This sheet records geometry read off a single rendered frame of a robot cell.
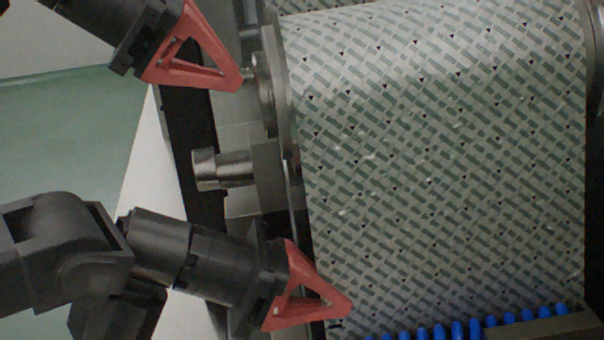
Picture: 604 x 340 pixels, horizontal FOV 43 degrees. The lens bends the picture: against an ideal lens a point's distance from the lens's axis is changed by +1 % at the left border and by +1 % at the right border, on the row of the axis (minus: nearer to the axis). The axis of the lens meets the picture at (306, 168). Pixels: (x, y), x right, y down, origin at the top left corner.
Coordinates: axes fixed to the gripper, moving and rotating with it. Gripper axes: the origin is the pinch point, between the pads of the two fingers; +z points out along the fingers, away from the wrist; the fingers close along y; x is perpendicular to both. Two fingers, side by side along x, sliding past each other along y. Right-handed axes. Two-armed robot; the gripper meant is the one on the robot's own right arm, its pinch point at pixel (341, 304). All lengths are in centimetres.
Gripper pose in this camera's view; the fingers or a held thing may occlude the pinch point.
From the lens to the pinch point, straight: 68.6
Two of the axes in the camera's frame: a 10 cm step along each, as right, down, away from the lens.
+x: 3.8, -8.7, -3.0
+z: 9.2, 3.2, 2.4
